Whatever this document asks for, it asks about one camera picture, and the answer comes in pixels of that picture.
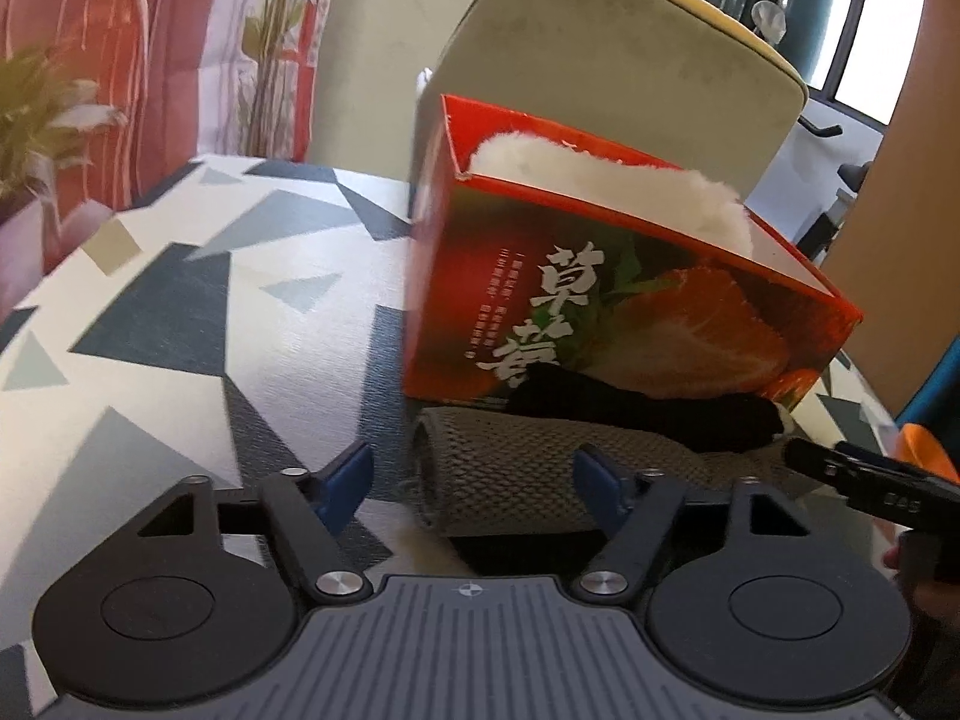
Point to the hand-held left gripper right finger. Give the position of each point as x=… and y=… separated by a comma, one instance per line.
x=596, y=484

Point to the grey knitted cloth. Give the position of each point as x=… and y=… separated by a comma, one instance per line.
x=510, y=472

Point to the beige chair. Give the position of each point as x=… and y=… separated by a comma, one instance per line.
x=600, y=52

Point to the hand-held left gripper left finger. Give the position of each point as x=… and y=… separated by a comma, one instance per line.
x=345, y=484

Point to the white fluffy cloth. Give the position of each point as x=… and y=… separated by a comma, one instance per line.
x=600, y=180

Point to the person's right hand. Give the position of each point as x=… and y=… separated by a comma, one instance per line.
x=937, y=607

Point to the black framed window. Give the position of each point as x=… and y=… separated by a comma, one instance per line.
x=847, y=15

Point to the black cloth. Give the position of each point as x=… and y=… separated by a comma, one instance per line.
x=637, y=412

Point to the wall poster with plants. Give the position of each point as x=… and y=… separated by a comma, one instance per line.
x=172, y=30

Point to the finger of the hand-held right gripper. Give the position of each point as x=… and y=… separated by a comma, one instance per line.
x=817, y=461
x=892, y=466

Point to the brown panel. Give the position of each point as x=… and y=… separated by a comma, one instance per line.
x=915, y=202

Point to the orange plastic object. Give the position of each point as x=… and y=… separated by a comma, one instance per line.
x=930, y=450

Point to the exercise bike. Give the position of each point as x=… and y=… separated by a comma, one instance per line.
x=855, y=176

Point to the red strawberry print cardboard box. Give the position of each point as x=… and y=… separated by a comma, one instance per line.
x=465, y=300

